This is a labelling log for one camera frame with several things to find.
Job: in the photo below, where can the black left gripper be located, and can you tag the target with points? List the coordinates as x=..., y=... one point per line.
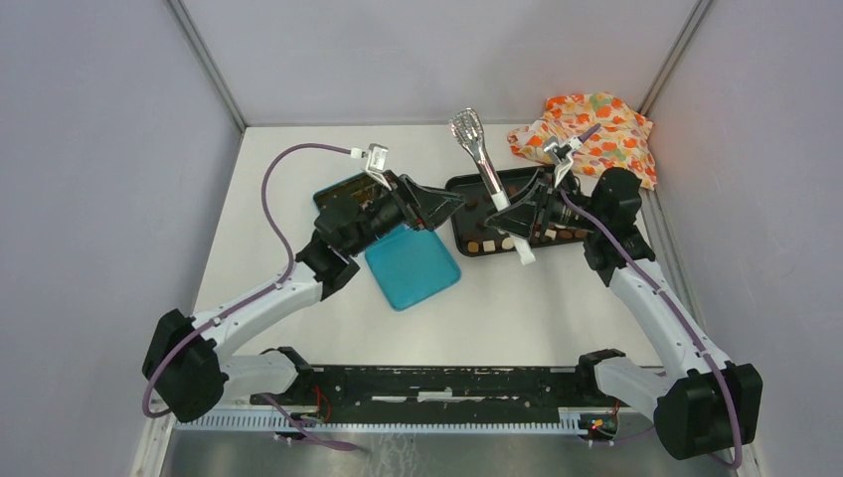
x=404, y=193

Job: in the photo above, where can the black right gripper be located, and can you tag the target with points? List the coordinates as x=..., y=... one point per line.
x=520, y=218

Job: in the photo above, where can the steel tongs with white handle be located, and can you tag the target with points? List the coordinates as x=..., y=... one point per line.
x=467, y=129

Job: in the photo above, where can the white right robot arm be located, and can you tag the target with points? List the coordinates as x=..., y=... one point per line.
x=702, y=402

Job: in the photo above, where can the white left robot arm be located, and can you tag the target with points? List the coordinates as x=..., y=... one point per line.
x=192, y=361

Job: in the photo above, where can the black chocolate tray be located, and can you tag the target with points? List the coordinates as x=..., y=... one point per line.
x=467, y=223

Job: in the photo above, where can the teal chocolate tin box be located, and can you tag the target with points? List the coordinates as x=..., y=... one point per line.
x=361, y=188

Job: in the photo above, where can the teal tin lid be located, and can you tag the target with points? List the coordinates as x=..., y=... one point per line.
x=411, y=266

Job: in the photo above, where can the floral orange cloth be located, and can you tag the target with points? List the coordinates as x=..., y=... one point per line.
x=620, y=141

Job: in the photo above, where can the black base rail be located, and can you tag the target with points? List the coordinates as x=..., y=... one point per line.
x=345, y=394

